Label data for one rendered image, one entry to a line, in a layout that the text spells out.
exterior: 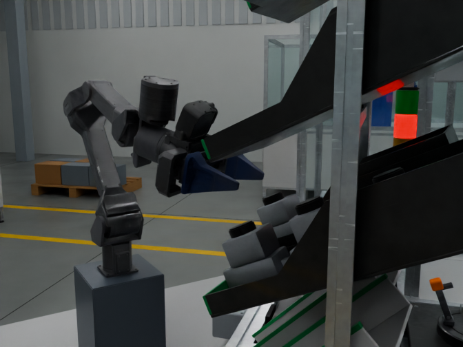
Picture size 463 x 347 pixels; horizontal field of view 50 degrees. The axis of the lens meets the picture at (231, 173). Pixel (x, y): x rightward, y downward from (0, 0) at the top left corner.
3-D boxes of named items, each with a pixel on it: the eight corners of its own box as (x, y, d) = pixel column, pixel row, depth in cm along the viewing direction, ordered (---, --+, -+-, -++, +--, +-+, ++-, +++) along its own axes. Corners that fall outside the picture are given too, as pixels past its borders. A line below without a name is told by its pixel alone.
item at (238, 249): (231, 297, 54) (207, 238, 54) (249, 284, 58) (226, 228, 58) (299, 279, 50) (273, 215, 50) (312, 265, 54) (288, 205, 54)
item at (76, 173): (31, 195, 644) (29, 164, 637) (65, 183, 721) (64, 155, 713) (115, 200, 616) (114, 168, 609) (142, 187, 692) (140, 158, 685)
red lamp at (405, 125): (393, 138, 103) (395, 114, 103) (393, 135, 108) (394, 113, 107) (419, 138, 102) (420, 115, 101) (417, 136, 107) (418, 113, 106)
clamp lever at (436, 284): (443, 321, 90) (429, 283, 89) (442, 316, 92) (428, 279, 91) (464, 317, 88) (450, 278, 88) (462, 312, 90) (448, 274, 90)
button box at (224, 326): (211, 337, 103) (211, 309, 102) (239, 297, 123) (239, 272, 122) (244, 342, 101) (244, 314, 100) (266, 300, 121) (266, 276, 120)
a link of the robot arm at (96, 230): (90, 242, 97) (89, 210, 95) (133, 233, 102) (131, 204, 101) (103, 250, 91) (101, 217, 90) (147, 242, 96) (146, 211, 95)
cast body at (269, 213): (264, 252, 68) (245, 205, 69) (280, 242, 72) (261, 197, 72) (315, 237, 63) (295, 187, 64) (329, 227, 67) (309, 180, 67)
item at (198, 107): (162, 143, 74) (165, 99, 71) (191, 133, 79) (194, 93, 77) (195, 153, 71) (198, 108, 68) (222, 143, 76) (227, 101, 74)
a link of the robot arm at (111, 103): (63, 112, 103) (65, 62, 98) (100, 111, 108) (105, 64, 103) (115, 180, 83) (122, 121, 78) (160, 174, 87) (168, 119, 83)
